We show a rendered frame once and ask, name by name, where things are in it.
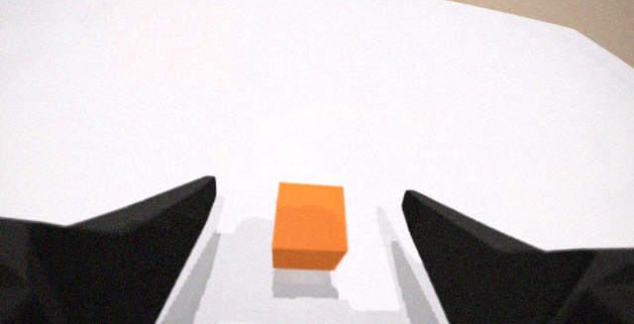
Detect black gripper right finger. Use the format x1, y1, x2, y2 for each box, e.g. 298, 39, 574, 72
401, 189, 634, 324

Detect orange block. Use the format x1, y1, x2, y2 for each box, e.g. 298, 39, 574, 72
272, 182, 349, 270

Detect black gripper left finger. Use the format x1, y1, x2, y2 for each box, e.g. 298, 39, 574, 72
0, 174, 217, 324

